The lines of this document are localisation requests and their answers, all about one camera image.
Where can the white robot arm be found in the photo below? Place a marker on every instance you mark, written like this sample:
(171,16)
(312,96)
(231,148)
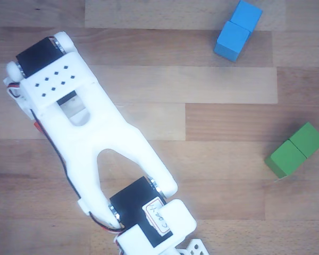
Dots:
(82,132)

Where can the blue double block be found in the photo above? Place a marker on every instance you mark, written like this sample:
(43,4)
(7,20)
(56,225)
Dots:
(234,37)

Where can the green double block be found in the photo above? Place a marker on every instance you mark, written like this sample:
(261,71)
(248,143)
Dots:
(295,151)

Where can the white handwritten label sticker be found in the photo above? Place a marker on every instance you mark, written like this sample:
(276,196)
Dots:
(157,219)

